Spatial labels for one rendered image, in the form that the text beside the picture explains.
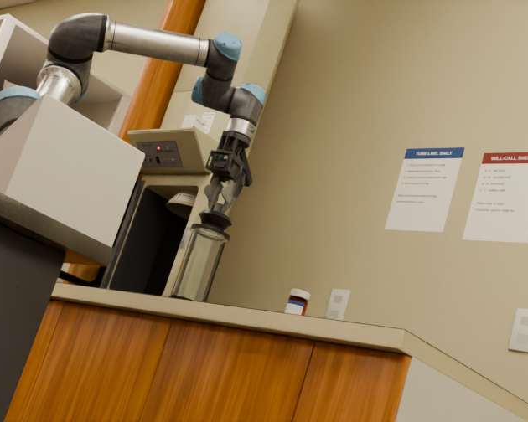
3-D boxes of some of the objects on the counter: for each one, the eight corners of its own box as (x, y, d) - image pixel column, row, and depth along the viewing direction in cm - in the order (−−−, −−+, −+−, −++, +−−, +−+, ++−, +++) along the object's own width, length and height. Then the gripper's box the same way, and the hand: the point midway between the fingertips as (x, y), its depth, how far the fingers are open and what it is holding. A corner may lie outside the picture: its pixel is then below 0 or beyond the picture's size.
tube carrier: (212, 317, 246) (237, 241, 252) (192, 305, 237) (219, 226, 243) (178, 310, 251) (203, 235, 257) (157, 297, 242) (183, 220, 248)
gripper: (212, 128, 254) (187, 201, 248) (246, 131, 248) (221, 206, 242) (226, 142, 261) (202, 213, 255) (260, 146, 255) (236, 218, 249)
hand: (218, 209), depth 251 cm, fingers closed on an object, 3 cm apart
